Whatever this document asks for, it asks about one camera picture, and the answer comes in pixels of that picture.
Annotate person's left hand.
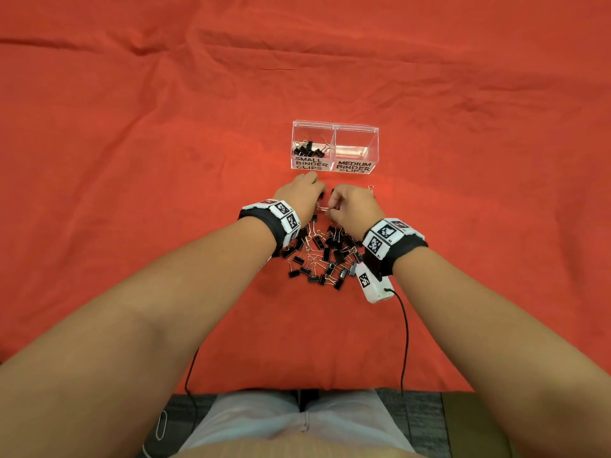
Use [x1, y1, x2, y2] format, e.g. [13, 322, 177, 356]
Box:
[273, 171, 327, 229]

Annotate person's right hand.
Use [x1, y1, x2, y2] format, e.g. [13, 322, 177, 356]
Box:
[327, 184, 385, 242]

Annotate person's left forearm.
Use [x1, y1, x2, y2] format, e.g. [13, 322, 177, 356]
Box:
[0, 216, 277, 458]

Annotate person's right forearm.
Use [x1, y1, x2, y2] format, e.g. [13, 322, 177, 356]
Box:
[392, 246, 611, 458]

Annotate bunch of small binder clips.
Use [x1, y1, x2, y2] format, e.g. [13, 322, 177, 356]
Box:
[292, 141, 331, 158]

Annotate left wristband with marker tags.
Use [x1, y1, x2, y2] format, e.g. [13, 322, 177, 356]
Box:
[238, 199, 302, 257]

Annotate wristband with marker tags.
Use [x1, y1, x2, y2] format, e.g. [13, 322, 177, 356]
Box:
[362, 218, 428, 277]
[238, 199, 302, 257]

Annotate clear two-compartment plastic box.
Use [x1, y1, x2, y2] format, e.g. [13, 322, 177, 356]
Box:
[291, 120, 380, 175]

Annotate pile of black binder clips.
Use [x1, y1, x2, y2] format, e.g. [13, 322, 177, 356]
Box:
[281, 211, 366, 291]

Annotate right wristband with marker tags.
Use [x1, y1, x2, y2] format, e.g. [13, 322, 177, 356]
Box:
[362, 218, 428, 277]

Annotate red cloth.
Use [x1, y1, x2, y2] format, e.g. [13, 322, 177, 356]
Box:
[0, 0, 611, 395]

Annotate person's grey shorts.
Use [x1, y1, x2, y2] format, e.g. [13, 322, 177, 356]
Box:
[178, 388, 417, 455]

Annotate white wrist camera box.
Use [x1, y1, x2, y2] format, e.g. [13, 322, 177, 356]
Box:
[355, 261, 395, 304]

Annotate black camera cable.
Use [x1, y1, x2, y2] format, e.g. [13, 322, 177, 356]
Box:
[385, 289, 411, 395]
[184, 347, 200, 432]

